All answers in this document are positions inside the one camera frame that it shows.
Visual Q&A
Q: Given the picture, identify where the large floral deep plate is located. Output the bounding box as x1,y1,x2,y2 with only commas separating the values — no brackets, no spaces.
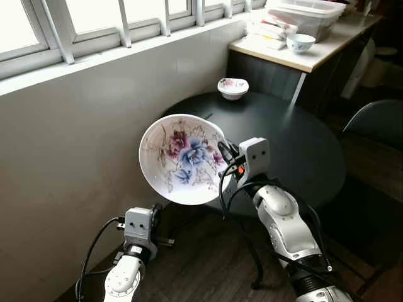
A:
139,113,230,206

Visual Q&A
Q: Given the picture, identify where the small floral bowl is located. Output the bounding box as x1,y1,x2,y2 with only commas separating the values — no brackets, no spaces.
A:
217,77,250,101

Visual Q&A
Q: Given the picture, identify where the round black table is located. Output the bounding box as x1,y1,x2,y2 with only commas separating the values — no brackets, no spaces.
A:
161,92,346,290

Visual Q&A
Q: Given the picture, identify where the beige top side counter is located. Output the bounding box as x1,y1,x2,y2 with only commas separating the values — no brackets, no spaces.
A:
227,13,385,117

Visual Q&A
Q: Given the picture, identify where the blue white ceramic bowl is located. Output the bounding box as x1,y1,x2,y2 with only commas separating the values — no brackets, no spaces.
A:
287,33,317,54

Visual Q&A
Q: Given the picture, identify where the dark chair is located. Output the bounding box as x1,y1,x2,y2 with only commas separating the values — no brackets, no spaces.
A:
318,99,403,296

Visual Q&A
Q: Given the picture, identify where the clear plastic lidded container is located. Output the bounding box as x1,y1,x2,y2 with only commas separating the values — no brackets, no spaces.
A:
264,0,347,42

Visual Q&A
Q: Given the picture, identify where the white barred window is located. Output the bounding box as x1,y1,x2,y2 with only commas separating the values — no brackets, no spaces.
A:
0,0,265,79

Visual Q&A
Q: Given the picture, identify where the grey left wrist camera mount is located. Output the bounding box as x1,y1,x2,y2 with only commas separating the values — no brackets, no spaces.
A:
123,208,155,246

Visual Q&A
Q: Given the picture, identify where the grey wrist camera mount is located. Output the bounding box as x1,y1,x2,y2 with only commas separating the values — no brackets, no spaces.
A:
238,137,271,186
123,208,155,246

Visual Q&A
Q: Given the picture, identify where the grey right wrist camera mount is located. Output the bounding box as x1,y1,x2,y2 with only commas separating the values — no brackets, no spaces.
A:
238,137,271,186

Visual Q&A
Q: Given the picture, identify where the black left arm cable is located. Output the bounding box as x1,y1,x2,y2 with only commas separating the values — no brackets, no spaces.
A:
76,216,127,301

